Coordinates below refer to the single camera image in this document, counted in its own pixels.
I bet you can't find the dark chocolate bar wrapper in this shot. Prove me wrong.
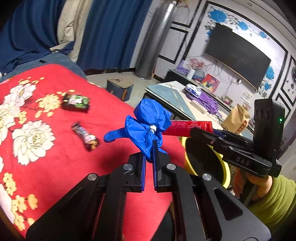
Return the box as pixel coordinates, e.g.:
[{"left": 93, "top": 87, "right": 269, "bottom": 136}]
[{"left": 71, "top": 121, "right": 99, "bottom": 151}]

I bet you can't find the red tube package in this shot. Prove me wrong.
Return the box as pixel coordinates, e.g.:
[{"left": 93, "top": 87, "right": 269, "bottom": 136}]
[{"left": 163, "top": 120, "right": 213, "bottom": 137}]

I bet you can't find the blue rubber glove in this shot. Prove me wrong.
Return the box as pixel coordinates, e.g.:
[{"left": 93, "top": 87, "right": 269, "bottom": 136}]
[{"left": 103, "top": 98, "right": 171, "bottom": 163}]

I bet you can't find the dark green snack wrapper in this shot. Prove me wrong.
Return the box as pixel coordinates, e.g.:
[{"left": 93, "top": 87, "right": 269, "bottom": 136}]
[{"left": 61, "top": 93, "right": 90, "bottom": 112}]

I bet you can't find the right forearm green sleeve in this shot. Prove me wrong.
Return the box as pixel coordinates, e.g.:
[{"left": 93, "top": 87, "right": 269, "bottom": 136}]
[{"left": 249, "top": 175, "right": 295, "bottom": 237}]

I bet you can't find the yellow rimmed black trash bin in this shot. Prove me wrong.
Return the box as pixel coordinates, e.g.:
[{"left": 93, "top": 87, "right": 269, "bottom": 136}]
[{"left": 180, "top": 137, "right": 231, "bottom": 189}]

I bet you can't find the right hand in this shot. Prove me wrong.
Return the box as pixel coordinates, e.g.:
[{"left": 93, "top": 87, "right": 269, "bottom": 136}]
[{"left": 233, "top": 168, "right": 273, "bottom": 201}]

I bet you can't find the brown paper bag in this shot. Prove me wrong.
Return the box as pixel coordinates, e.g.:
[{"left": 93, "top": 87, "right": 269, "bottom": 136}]
[{"left": 221, "top": 104, "right": 250, "bottom": 135}]

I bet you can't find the purple bag on table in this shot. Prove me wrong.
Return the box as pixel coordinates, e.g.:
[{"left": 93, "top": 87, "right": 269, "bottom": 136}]
[{"left": 184, "top": 84, "right": 218, "bottom": 114}]

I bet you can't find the coffee table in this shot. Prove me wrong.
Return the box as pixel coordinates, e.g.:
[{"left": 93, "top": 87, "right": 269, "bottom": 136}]
[{"left": 142, "top": 80, "right": 254, "bottom": 140}]

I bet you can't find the red floral blanket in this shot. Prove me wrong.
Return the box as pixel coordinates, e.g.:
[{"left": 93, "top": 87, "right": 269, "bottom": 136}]
[{"left": 1, "top": 64, "right": 138, "bottom": 240}]

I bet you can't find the white cup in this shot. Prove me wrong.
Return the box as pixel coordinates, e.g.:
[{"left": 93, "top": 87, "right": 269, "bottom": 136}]
[{"left": 186, "top": 69, "right": 195, "bottom": 80}]

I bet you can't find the blue storage stool box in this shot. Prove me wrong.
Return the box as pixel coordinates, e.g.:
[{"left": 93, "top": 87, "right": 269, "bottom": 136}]
[{"left": 106, "top": 78, "right": 134, "bottom": 101}]

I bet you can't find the blue denim sofa cover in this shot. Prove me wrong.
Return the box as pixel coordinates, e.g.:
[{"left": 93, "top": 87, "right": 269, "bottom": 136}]
[{"left": 1, "top": 53, "right": 87, "bottom": 82}]

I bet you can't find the silver tower air conditioner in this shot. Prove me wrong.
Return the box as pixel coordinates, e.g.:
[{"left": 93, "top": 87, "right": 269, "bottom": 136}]
[{"left": 134, "top": 1, "right": 177, "bottom": 79}]

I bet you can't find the blue curtain right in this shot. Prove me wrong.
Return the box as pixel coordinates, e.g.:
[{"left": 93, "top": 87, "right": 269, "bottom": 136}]
[{"left": 77, "top": 1, "right": 152, "bottom": 71}]

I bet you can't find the blue curtain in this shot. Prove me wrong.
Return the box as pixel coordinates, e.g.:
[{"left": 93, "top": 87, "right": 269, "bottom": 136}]
[
  {"left": 1, "top": 1, "right": 65, "bottom": 74},
  {"left": 77, "top": 1, "right": 152, "bottom": 71}
]

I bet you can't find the blue curtain left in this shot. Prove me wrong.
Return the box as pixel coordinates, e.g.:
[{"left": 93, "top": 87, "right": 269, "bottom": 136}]
[{"left": 1, "top": 1, "right": 65, "bottom": 74}]

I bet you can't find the beige curtain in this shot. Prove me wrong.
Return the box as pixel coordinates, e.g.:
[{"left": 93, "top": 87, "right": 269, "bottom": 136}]
[{"left": 50, "top": 0, "right": 93, "bottom": 62}]

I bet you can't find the colourful picture frame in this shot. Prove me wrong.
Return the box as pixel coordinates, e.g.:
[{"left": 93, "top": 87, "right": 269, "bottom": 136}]
[{"left": 201, "top": 74, "right": 220, "bottom": 93}]

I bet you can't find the wall mounted television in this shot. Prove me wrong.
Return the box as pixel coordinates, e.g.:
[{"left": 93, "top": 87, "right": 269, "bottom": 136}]
[{"left": 204, "top": 23, "right": 271, "bottom": 89}]

